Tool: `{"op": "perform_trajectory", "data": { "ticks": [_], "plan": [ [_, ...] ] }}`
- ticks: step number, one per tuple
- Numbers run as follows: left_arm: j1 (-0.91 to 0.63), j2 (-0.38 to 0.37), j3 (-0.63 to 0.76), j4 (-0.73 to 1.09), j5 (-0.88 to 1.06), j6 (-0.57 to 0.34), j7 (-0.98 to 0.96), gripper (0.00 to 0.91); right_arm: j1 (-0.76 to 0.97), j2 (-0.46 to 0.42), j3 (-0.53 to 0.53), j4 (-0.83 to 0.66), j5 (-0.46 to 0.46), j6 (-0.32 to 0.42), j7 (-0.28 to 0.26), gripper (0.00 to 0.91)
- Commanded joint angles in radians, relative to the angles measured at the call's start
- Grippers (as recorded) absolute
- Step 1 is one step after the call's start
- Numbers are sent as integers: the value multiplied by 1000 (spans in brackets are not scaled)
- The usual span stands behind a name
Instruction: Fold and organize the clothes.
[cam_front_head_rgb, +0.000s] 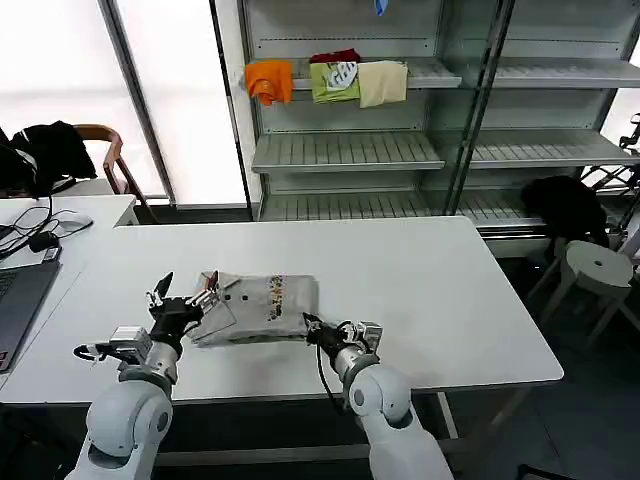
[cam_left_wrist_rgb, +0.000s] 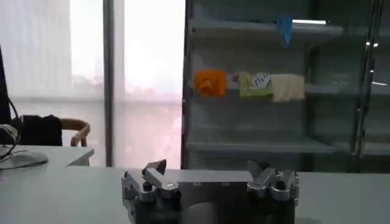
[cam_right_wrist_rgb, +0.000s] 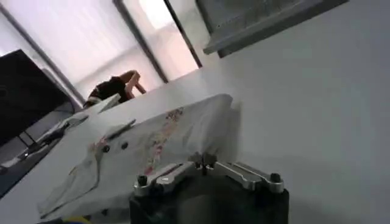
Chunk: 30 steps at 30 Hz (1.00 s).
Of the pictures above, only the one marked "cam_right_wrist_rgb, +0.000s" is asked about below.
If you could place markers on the wooden chair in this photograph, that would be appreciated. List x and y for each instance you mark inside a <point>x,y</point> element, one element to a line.
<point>134,80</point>

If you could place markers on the dark window post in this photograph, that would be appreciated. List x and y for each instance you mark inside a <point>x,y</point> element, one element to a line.
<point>140,39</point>

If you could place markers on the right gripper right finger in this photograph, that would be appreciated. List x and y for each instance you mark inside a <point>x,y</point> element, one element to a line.
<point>246,178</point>

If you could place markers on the dark grey laptop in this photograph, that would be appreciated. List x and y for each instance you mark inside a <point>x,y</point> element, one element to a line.
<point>24,97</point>

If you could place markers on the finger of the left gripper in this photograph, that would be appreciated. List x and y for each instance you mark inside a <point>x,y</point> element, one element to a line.
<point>120,129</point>

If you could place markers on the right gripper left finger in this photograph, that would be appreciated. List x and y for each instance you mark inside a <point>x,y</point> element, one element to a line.
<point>170,178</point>

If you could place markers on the thin black post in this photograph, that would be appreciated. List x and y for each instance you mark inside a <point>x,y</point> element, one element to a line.
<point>182,33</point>

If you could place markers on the grey metal shelf rack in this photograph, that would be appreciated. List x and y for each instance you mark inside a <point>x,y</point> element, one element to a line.
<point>243,18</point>

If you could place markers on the grey printed t-shirt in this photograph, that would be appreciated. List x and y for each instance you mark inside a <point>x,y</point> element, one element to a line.
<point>182,131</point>

